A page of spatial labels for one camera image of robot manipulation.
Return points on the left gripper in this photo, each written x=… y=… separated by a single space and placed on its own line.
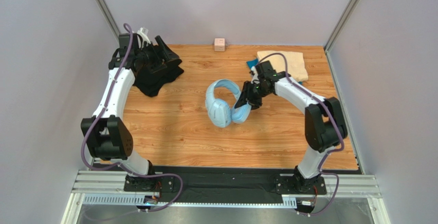
x=165 y=55

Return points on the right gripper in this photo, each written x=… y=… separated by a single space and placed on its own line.
x=251 y=93

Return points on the light blue headphones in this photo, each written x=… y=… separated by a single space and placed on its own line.
x=219 y=112

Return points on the black t shirt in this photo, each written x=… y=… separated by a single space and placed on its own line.
x=151 y=84

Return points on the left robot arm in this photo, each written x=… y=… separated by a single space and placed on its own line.
x=137 y=62

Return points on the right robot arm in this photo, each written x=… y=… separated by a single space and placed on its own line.
x=324 y=129

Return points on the blue folded t shirt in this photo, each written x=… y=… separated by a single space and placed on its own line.
x=252 y=63

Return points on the small beige cube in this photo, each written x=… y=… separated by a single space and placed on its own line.
x=219 y=44

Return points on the cream folded t shirt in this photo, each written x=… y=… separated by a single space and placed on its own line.
x=295 y=63

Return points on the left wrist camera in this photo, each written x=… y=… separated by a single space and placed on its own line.
x=144 y=39

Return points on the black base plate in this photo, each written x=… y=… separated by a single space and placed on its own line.
x=227 y=185

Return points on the aluminium frame rail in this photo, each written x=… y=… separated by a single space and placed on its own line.
x=97 y=197

